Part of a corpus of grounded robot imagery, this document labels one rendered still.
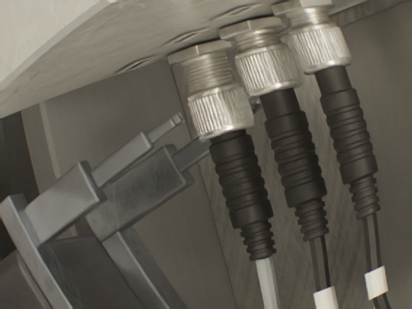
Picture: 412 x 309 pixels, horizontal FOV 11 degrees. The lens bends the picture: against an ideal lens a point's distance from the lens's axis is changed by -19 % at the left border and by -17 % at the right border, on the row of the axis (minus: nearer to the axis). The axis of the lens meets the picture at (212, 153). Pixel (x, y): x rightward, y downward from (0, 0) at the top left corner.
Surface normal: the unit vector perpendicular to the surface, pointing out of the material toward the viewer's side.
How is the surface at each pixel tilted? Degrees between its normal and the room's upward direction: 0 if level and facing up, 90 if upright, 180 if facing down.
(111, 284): 44
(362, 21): 90
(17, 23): 90
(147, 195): 62
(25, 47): 90
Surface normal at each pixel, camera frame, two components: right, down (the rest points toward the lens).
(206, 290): 0.40, -0.01
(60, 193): -0.44, 0.08
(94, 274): 0.75, -0.52
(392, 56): -0.88, 0.25
